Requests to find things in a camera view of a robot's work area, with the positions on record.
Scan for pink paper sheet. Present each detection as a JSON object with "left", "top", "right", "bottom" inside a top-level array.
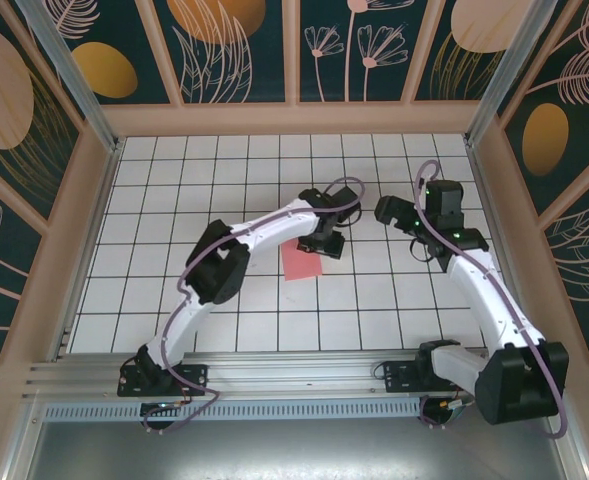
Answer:
[{"left": 281, "top": 242, "right": 324, "bottom": 282}]

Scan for grey metal sheet panel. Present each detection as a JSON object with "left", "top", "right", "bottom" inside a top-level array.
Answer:
[{"left": 3, "top": 417, "right": 588, "bottom": 480}]

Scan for small green circuit board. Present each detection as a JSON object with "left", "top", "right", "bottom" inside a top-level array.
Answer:
[{"left": 443, "top": 397, "right": 476, "bottom": 417}]

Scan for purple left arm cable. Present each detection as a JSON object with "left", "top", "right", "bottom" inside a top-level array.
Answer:
[{"left": 141, "top": 175, "right": 366, "bottom": 436}]

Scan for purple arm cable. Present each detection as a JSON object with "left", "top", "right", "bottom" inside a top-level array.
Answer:
[
  {"left": 416, "top": 159, "right": 570, "bottom": 440},
  {"left": 141, "top": 175, "right": 366, "bottom": 436}
]

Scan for aluminium mounting rail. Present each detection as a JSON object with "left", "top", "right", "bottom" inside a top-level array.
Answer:
[{"left": 21, "top": 349, "right": 570, "bottom": 404}]

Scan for aluminium corner post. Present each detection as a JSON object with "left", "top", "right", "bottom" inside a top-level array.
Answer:
[
  {"left": 463, "top": 0, "right": 558, "bottom": 146},
  {"left": 16, "top": 0, "right": 125, "bottom": 154}
]

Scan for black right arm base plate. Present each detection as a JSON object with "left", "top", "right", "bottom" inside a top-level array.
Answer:
[{"left": 382, "top": 359, "right": 470, "bottom": 394}]

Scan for aluminium side rail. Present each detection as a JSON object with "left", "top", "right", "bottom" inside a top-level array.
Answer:
[
  {"left": 466, "top": 139, "right": 539, "bottom": 355},
  {"left": 53, "top": 139, "right": 125, "bottom": 362}
]

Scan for slotted grey cable duct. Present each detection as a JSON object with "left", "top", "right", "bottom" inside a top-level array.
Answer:
[{"left": 41, "top": 397, "right": 423, "bottom": 422}]

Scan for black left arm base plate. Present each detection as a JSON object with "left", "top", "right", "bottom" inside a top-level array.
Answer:
[{"left": 117, "top": 363, "right": 210, "bottom": 399}]

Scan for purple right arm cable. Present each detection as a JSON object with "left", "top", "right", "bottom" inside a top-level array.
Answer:
[{"left": 416, "top": 159, "right": 570, "bottom": 440}]

